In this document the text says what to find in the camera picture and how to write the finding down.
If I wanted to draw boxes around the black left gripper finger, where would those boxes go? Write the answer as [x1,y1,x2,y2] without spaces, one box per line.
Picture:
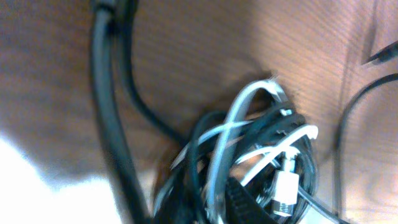
[225,177,277,224]

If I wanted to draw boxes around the white USB cable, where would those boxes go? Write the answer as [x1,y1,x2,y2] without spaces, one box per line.
[169,77,320,224]

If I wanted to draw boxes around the thick black USB cable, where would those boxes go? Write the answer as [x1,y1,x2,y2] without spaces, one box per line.
[152,99,352,224]

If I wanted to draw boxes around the thin black cable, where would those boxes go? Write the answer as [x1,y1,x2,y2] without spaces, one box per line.
[332,73,398,218]

